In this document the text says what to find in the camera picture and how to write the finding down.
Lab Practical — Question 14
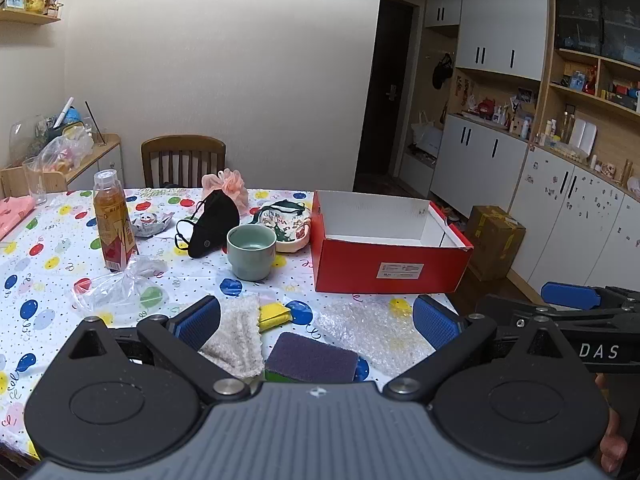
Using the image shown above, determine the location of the wooden chair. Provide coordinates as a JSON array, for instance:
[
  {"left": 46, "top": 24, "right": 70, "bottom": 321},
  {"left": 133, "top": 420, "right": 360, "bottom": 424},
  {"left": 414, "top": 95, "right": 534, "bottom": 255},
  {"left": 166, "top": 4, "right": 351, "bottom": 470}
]
[{"left": 140, "top": 134, "right": 227, "bottom": 190}]

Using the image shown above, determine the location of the beige fluffy cloth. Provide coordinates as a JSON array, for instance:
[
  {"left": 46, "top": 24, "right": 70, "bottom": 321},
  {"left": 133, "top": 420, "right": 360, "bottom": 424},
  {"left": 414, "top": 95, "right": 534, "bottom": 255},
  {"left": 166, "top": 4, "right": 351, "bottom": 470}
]
[{"left": 199, "top": 294, "right": 264, "bottom": 380}]

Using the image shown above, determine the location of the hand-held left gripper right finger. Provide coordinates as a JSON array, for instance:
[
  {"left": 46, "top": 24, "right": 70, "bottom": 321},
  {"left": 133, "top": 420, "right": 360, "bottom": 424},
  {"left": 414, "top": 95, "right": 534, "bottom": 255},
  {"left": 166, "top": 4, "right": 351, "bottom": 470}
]
[{"left": 382, "top": 294, "right": 584, "bottom": 403}]

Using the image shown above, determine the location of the panda printed wrapper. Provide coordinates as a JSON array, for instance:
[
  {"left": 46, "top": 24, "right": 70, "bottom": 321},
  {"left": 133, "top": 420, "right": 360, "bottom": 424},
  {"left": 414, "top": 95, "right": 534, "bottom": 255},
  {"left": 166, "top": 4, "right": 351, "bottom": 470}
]
[{"left": 131, "top": 211, "right": 177, "bottom": 239}]

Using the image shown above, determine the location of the white and wood wall cabinet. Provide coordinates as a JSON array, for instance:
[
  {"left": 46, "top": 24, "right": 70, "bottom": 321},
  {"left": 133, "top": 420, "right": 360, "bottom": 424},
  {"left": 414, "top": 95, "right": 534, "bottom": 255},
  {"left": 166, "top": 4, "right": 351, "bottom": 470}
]
[{"left": 399, "top": 0, "right": 640, "bottom": 293}]

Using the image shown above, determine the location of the white shopping bag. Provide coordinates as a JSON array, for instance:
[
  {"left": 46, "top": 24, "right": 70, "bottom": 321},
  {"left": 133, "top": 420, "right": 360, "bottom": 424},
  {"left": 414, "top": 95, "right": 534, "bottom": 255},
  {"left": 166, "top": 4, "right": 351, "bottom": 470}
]
[{"left": 410, "top": 110, "right": 444, "bottom": 157}]

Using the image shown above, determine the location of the plastic bag of snacks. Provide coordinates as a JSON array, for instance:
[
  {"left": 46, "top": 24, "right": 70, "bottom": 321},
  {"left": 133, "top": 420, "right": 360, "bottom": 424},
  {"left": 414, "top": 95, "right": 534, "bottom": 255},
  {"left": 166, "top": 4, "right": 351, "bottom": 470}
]
[{"left": 37, "top": 126, "right": 95, "bottom": 174}]

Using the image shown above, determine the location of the black hanging bag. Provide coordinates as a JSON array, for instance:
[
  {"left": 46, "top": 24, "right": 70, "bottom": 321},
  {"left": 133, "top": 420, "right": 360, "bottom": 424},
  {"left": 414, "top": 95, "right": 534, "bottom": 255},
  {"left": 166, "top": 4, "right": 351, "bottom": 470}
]
[{"left": 432, "top": 52, "right": 454, "bottom": 91}]

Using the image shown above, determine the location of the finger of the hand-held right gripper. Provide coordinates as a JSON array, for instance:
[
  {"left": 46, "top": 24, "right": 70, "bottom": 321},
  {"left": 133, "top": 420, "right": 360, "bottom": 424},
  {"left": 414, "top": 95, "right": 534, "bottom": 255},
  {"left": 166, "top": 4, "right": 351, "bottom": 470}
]
[
  {"left": 474, "top": 294, "right": 640, "bottom": 331},
  {"left": 541, "top": 282, "right": 640, "bottom": 312}
]

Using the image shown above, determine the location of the black thin stick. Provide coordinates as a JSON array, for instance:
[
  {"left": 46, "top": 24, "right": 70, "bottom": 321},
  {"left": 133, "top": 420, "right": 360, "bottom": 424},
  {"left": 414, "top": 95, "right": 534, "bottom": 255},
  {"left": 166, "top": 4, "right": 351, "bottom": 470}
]
[{"left": 84, "top": 100, "right": 107, "bottom": 147}]

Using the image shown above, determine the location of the red cardboard box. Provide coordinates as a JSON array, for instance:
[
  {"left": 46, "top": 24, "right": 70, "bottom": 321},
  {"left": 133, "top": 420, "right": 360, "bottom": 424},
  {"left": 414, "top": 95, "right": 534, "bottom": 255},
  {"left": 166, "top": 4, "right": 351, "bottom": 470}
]
[{"left": 309, "top": 189, "right": 474, "bottom": 295}]

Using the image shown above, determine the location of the printed bowl with green trim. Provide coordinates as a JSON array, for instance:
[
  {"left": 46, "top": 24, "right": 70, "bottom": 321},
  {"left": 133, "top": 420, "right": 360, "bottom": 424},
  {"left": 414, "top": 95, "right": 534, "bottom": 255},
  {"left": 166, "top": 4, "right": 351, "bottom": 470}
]
[{"left": 249, "top": 199, "right": 312, "bottom": 254}]

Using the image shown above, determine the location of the green ceramic cup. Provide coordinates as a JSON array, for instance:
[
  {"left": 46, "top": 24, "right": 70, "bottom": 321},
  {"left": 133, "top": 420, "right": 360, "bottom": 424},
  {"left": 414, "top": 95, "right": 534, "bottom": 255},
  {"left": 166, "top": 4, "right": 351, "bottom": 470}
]
[{"left": 226, "top": 224, "right": 278, "bottom": 282}]

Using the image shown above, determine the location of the wooden side cabinet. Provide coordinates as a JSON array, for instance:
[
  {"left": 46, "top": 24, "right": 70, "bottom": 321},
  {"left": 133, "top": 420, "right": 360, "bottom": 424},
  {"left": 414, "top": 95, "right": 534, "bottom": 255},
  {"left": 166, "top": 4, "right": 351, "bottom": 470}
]
[{"left": 0, "top": 133, "right": 125, "bottom": 199}]

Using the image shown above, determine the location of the clear plastic container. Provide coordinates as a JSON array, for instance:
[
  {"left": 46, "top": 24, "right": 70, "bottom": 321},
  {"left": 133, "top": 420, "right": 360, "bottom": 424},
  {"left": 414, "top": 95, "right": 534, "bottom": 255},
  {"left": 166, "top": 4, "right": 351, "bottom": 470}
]
[{"left": 9, "top": 114, "right": 53, "bottom": 161}]

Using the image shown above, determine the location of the wooden wall shelf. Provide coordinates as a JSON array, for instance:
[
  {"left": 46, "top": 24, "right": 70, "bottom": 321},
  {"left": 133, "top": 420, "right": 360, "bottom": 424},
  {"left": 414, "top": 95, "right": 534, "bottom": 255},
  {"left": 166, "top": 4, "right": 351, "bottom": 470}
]
[{"left": 0, "top": 7, "right": 62, "bottom": 26}]

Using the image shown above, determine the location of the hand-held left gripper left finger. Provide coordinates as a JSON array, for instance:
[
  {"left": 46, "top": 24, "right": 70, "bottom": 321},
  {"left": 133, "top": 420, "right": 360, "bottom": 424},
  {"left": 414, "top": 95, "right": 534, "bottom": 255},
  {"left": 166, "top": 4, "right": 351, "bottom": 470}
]
[{"left": 54, "top": 295, "right": 252, "bottom": 404}]

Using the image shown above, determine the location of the black face mask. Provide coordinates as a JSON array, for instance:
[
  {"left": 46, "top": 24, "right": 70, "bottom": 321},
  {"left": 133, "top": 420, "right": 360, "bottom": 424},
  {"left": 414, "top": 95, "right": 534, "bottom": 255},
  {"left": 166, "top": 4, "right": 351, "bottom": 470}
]
[{"left": 174, "top": 189, "right": 241, "bottom": 259}]

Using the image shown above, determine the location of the clear plastic bag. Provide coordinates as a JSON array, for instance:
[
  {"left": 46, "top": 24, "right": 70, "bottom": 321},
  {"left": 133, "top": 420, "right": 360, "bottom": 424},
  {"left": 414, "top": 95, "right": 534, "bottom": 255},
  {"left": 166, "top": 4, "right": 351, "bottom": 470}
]
[{"left": 73, "top": 254, "right": 168, "bottom": 313}]

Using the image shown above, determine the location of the yellow sponge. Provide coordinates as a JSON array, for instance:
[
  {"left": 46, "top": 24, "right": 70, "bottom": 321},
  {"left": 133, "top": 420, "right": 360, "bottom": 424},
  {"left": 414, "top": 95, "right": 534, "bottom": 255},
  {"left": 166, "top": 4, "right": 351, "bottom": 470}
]
[{"left": 257, "top": 302, "right": 294, "bottom": 332}]

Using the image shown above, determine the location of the person's right hand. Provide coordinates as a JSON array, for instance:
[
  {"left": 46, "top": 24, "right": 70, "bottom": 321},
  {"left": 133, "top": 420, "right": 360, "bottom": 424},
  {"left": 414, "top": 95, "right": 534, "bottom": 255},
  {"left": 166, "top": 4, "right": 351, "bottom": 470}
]
[{"left": 594, "top": 374, "right": 628, "bottom": 472}]

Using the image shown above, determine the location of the bubble wrap sheet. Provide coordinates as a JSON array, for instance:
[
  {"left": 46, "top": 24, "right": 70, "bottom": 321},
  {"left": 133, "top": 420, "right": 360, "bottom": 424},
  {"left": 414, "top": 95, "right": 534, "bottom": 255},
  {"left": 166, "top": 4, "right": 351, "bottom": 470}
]
[{"left": 317, "top": 299, "right": 437, "bottom": 377}]

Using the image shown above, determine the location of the balloon printed tablecloth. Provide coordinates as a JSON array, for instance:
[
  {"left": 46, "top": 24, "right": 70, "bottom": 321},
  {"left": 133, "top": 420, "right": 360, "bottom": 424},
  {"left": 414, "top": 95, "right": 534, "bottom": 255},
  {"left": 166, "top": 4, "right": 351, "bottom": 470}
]
[{"left": 0, "top": 187, "right": 453, "bottom": 466}]

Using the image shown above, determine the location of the brown cardboard box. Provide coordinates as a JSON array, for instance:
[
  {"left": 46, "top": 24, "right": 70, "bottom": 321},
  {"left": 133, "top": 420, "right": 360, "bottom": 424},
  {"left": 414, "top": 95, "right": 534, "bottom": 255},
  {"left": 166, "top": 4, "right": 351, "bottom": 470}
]
[{"left": 466, "top": 204, "right": 527, "bottom": 282}]

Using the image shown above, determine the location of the purple scouring sponge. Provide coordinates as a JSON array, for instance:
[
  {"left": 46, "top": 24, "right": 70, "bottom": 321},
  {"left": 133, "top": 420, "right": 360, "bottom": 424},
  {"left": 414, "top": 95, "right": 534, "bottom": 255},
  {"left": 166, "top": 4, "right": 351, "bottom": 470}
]
[{"left": 264, "top": 331, "right": 359, "bottom": 384}]

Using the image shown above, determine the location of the tea bottle with red label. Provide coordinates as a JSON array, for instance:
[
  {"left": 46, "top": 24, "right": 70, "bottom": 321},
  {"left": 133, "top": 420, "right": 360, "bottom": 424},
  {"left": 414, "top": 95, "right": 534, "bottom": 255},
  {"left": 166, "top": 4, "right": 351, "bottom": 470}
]
[{"left": 93, "top": 169, "right": 139, "bottom": 273}]

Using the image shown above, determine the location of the dark door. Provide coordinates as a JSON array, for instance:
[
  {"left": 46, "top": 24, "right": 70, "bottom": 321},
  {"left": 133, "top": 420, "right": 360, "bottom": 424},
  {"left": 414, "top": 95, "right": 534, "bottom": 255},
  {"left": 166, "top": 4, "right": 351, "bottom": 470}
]
[{"left": 353, "top": 0, "right": 419, "bottom": 192}]

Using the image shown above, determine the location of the clear drinking glass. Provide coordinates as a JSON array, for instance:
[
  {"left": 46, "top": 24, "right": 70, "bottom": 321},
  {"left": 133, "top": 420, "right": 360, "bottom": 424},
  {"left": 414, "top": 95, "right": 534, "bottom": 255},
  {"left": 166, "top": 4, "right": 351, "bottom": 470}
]
[{"left": 22, "top": 156, "right": 49, "bottom": 206}]

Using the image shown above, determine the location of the pink ruffled pouch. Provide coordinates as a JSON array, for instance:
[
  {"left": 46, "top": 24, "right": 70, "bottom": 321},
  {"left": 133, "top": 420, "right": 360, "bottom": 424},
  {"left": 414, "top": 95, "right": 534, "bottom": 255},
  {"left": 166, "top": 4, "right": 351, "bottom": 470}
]
[{"left": 201, "top": 168, "right": 249, "bottom": 212}]

